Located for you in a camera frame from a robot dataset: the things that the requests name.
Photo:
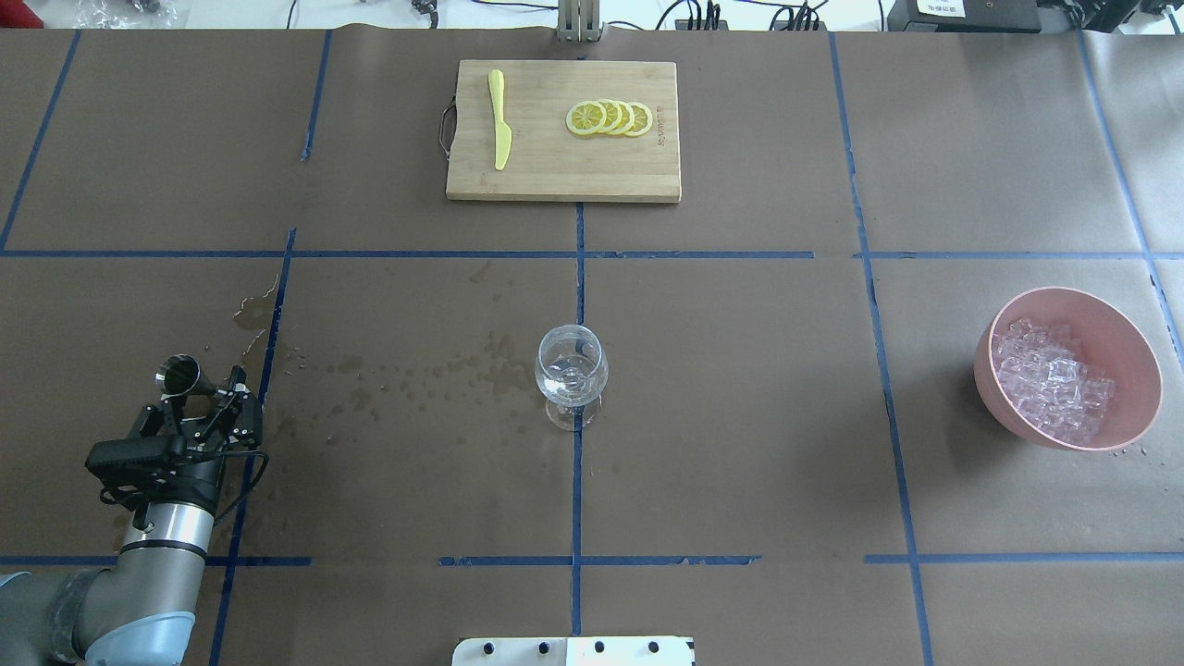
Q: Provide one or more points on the black box device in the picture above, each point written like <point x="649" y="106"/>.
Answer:
<point x="964" y="16"/>

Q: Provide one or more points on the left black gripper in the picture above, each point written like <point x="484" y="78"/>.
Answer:
<point x="197" y="480"/>

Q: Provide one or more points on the pink bowl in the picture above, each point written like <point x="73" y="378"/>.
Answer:
<point x="1111" y="341"/>

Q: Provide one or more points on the lemon slice rightmost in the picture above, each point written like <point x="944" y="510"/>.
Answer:
<point x="587" y="118"/>

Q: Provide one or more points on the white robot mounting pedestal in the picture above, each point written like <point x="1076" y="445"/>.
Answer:
<point x="576" y="650"/>

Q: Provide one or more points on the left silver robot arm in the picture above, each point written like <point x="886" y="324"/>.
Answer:
<point x="141" y="609"/>

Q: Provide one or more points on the clear wine glass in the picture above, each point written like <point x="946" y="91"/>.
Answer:
<point x="572" y="371"/>

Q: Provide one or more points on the bamboo cutting board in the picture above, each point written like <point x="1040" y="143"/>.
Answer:
<point x="547" y="162"/>

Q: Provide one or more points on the pile of clear ice cubes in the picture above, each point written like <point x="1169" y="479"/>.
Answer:
<point x="1043" y="374"/>

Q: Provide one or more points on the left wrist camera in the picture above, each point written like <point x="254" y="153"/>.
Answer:
<point x="135" y="462"/>

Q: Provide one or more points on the clear plastic bag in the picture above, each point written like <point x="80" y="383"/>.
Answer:
<point x="131" y="15"/>

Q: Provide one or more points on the yellow plastic knife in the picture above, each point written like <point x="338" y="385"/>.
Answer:
<point x="503" y="134"/>

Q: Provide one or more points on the steel cocktail jigger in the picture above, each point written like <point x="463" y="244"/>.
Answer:
<point x="182" y="376"/>

